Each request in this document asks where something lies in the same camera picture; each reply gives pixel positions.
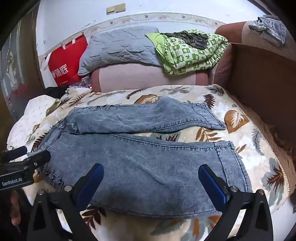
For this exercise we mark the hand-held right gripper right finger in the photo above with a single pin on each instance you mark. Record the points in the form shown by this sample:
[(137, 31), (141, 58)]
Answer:
[(211, 183)]

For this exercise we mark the dark cloth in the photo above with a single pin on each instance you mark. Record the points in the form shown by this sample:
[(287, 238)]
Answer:
[(185, 38)]

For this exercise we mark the red shopping bag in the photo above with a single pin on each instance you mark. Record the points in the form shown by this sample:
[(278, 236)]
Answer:
[(67, 62)]

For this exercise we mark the person's left hand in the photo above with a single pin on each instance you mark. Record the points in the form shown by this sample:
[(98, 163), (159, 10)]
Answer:
[(15, 208)]

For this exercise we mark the blue denim pants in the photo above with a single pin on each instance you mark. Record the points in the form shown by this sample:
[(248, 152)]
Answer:
[(150, 162)]

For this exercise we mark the green patterned quilt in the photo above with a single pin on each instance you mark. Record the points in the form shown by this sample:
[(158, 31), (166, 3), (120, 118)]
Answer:
[(192, 58)]

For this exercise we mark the purple printed packet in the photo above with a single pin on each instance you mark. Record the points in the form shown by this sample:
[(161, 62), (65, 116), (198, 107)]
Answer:
[(86, 82)]

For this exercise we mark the leaf-print blanket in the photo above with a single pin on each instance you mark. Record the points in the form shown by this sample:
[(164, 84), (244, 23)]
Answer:
[(242, 129)]

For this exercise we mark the brass wall plate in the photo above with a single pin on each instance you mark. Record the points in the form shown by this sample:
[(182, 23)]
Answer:
[(115, 9)]

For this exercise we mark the white printed sheet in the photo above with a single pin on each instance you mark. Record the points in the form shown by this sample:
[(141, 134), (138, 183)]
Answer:
[(30, 113)]

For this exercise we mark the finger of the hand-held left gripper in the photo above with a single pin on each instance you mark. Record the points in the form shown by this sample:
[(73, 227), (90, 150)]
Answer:
[(39, 158), (13, 153)]

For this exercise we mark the grey crumpled cloth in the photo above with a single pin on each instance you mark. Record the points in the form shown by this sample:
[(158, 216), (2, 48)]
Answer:
[(270, 27)]

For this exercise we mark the black cloth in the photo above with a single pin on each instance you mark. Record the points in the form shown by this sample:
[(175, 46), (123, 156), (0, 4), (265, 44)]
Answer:
[(54, 91)]

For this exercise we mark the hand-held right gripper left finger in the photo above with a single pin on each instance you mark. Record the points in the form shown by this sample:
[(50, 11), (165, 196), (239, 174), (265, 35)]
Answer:
[(92, 180)]

